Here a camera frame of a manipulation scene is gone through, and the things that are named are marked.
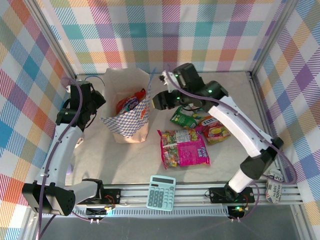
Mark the purple snack bag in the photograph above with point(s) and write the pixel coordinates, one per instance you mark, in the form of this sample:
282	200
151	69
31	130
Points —
132	103

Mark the green snack bag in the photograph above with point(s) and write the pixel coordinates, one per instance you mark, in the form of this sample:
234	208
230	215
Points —
183	118

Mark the red candy snack bag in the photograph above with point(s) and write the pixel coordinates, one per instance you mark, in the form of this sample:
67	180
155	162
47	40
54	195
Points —
122	105

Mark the orange fruit candy bag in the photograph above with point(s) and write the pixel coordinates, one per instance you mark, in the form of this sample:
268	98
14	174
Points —
213	128

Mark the checkered brown paper bag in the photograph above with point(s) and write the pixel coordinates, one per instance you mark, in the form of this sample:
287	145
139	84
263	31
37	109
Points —
130	132

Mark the large pink candy bag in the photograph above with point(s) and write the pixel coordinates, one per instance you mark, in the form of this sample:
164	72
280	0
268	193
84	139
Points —
187	150

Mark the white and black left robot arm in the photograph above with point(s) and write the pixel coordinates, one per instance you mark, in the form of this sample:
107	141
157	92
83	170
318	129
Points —
55	155

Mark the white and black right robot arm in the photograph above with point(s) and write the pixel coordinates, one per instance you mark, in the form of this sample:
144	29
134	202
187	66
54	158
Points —
240	130

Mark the pink eraser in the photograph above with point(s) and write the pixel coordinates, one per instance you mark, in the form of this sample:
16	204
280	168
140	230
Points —
80	142

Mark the light blue calculator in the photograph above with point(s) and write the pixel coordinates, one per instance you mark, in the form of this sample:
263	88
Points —
161	193

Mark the black controller board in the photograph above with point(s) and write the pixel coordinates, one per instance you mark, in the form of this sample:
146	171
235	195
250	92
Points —
96	212
236	211

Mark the aluminium side rail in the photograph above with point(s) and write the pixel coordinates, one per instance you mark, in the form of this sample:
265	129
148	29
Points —
260	100

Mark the aluminium frame post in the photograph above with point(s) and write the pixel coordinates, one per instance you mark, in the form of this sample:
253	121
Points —
52	37
272	37

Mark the aluminium mounting rail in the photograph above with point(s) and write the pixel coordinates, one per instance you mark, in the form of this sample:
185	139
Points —
190	195

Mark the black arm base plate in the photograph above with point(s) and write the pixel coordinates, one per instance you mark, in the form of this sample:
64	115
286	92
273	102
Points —
112	194
215	193

